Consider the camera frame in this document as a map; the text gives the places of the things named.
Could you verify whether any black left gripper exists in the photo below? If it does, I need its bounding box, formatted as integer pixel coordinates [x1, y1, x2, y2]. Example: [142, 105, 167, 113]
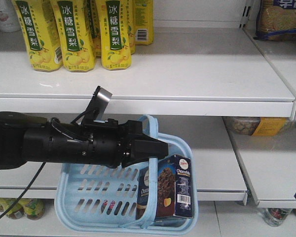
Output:
[81, 118, 168, 168]

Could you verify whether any dark blue chocolate cookie box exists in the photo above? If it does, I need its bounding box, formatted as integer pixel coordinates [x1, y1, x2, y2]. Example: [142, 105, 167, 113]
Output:
[156, 155, 193, 218]

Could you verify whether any light blue plastic basket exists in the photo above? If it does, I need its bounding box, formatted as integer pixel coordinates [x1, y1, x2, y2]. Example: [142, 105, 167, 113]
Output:
[54, 115, 198, 235]

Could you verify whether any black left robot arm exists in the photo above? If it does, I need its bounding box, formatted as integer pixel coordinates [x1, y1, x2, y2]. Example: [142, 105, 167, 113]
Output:
[0, 112, 168, 170]

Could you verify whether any clear tub of cookies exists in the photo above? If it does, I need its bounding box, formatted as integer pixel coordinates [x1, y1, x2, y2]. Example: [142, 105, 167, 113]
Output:
[223, 117, 295, 136]

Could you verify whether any white store shelving unit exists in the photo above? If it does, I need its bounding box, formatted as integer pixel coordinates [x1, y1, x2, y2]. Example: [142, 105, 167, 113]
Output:
[0, 0, 296, 237]

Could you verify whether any yellow pear drink bottle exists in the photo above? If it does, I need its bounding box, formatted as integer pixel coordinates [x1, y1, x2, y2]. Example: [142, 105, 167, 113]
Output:
[95, 0, 132, 71]
[12, 0, 63, 72]
[51, 0, 96, 72]

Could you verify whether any blue cracker package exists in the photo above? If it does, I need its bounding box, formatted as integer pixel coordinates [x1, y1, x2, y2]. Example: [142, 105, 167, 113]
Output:
[256, 0, 296, 41]

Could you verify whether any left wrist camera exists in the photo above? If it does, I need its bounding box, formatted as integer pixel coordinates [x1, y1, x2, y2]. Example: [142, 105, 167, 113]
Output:
[81, 86, 112, 124]

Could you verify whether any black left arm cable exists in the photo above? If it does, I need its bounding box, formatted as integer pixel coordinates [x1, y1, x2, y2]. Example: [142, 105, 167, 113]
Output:
[0, 161, 46, 225]

